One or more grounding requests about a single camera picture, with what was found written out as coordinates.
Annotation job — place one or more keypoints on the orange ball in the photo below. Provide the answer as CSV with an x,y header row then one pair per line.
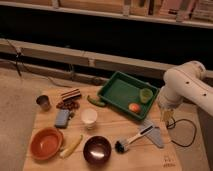
x,y
134,107

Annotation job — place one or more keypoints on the dark maroon bowl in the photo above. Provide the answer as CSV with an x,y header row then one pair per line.
x,y
97,150

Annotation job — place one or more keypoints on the green plastic tray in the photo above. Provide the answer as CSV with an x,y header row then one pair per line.
x,y
122,89

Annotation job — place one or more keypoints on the small metal cup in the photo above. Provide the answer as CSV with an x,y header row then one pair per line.
x,y
43,102

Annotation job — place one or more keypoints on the black and white dish brush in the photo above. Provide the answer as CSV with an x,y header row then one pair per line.
x,y
122,145

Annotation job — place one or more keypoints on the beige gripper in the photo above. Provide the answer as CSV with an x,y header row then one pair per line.
x,y
166,115

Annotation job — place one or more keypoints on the blue sponge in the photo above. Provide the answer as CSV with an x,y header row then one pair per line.
x,y
62,118

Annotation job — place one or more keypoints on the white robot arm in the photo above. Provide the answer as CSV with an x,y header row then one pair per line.
x,y
184,81

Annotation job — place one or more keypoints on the striped chocolate cake toy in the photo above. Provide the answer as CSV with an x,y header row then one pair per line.
x,y
71,94

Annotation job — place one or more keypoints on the green cucumber toy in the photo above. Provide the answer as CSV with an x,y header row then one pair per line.
x,y
96,102

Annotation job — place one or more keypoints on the brown grapes toy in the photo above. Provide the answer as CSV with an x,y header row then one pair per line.
x,y
68,105

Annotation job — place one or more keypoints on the yellow corn toy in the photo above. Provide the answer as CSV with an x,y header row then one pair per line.
x,y
70,145

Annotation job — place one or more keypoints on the orange bowl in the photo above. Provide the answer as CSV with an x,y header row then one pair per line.
x,y
46,143

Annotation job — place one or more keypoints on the white paper cup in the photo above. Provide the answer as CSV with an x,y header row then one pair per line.
x,y
89,117

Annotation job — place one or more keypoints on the green plastic cup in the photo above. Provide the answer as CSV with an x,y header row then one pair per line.
x,y
146,95

